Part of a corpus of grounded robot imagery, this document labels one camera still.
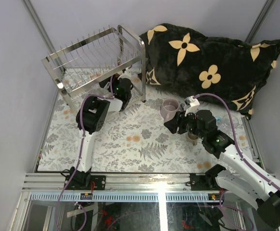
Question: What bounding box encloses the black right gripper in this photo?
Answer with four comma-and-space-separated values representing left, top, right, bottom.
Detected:
163, 108, 206, 140

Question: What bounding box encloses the pink ribbed ceramic mug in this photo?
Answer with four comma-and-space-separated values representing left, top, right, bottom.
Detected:
160, 98, 179, 123

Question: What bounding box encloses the blue textured square mug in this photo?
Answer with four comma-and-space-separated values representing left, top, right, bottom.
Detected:
179, 103, 188, 111

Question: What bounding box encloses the olive green ceramic mug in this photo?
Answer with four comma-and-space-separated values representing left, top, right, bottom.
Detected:
187, 132, 199, 146

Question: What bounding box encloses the steel two-tier dish rack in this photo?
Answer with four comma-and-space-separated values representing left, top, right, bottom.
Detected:
42, 24, 146, 114

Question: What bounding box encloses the light blue ceramic mug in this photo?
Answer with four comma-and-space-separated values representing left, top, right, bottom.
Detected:
215, 116, 221, 122

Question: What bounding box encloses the clear faceted drinking glass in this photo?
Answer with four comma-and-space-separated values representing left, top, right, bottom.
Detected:
221, 114, 239, 128

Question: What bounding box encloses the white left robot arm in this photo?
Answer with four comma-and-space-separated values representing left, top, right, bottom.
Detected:
65, 77, 133, 190

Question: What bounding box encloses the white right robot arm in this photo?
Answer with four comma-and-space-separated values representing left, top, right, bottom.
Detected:
164, 110, 280, 229

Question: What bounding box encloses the floral patterned table mat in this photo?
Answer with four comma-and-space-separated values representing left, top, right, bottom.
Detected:
36, 68, 258, 173

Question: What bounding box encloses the black floral plush pillow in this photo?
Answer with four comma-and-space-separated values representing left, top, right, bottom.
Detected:
140, 23, 280, 118

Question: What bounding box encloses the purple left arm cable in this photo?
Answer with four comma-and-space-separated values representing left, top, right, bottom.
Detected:
53, 64, 133, 231

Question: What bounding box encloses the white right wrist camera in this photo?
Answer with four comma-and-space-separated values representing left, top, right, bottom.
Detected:
184, 96, 200, 117

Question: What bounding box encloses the aluminium front rail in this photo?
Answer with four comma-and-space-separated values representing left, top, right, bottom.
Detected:
22, 172, 280, 203

